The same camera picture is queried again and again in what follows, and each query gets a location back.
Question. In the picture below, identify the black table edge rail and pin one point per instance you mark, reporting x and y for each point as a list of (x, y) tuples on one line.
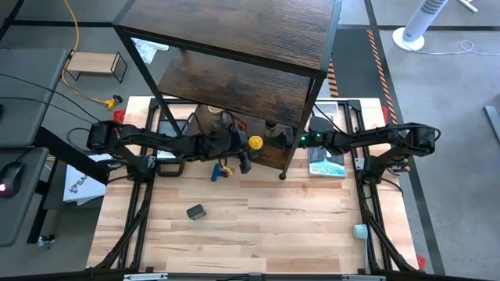
[(250, 278)]

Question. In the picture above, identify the grey metal bar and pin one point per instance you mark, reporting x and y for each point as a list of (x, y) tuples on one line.
[(493, 121)]

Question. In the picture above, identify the white tower fan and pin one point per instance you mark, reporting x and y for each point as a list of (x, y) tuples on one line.
[(422, 19)]

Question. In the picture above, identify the grey desk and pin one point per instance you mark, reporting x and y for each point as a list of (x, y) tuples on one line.
[(27, 97), (23, 222)]

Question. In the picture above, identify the orange taco seasoning packet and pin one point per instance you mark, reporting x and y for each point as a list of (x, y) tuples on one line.
[(239, 124)]

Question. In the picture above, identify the small wooden riser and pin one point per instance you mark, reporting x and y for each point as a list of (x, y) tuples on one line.
[(91, 62)]

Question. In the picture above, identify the dark wooden black-framed shelf unit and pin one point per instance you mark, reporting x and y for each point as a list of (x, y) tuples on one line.
[(234, 23)]

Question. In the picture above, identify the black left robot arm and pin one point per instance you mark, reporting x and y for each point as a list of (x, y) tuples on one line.
[(156, 140)]

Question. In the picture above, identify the white paper bag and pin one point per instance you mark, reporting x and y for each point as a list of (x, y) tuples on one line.
[(80, 187)]

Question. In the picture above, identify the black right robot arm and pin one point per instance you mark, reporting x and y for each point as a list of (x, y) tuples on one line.
[(371, 138)]

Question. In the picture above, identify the blue bag clip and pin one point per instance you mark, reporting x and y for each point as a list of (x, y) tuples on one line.
[(216, 173)]

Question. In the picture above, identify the caster wheel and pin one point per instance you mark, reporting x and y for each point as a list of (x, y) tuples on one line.
[(46, 241)]

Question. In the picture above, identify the orange black striped floor tape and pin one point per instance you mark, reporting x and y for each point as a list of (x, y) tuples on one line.
[(384, 84), (332, 78)]

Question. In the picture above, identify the yellow black plug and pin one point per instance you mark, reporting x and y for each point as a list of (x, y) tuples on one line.
[(111, 102)]

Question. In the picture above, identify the yellow lid seasoning can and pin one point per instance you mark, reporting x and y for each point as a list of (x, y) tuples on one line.
[(256, 143)]

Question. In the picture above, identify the pale teal scoop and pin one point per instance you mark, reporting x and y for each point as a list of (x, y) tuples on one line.
[(361, 231)]

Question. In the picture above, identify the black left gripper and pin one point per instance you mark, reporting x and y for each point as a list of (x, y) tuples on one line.
[(226, 146)]

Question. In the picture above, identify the white crumpled cloth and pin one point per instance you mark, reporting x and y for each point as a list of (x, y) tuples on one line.
[(146, 47)]

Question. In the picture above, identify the clear plastic box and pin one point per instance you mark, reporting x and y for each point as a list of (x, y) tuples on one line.
[(330, 107)]

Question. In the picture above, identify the white plastic piece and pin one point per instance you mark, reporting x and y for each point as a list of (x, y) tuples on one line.
[(468, 4)]

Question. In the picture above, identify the teal book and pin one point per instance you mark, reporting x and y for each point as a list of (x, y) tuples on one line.
[(326, 166)]

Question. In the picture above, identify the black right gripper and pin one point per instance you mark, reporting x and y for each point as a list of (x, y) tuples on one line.
[(308, 142)]

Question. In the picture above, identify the dark lid green spice jar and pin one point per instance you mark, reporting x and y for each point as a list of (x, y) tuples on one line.
[(270, 128)]

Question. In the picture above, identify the black computer mouse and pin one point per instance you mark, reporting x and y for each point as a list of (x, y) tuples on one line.
[(11, 179)]

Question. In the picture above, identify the small dark grey block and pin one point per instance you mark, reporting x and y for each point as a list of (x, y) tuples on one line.
[(196, 212)]

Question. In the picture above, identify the red clamp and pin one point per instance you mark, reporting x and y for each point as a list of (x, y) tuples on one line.
[(420, 262), (384, 115), (119, 116)]

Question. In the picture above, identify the tan lid furikake jar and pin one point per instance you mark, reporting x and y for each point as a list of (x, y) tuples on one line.
[(216, 116)]

